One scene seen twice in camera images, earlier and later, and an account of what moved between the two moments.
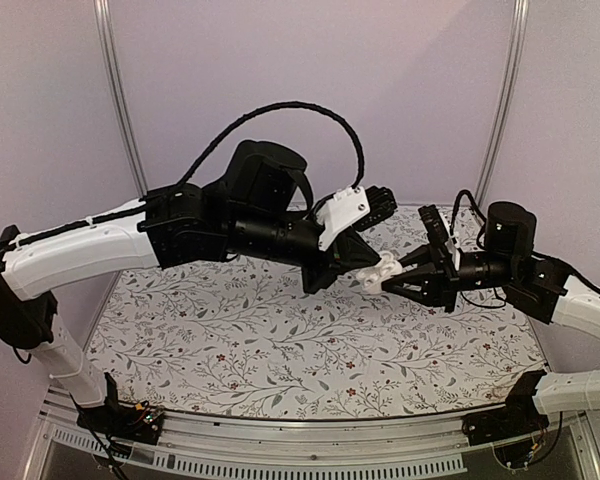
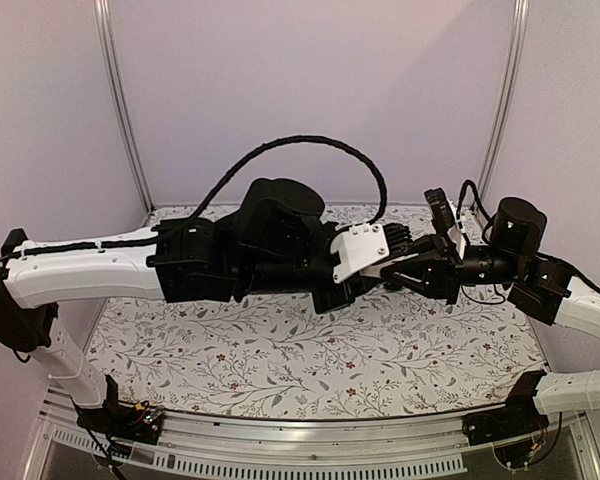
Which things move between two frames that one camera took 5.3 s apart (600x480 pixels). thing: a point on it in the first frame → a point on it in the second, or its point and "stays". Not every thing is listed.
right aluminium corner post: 515,59 stays
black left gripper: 350,252 → 358,288
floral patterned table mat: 249,340 stays
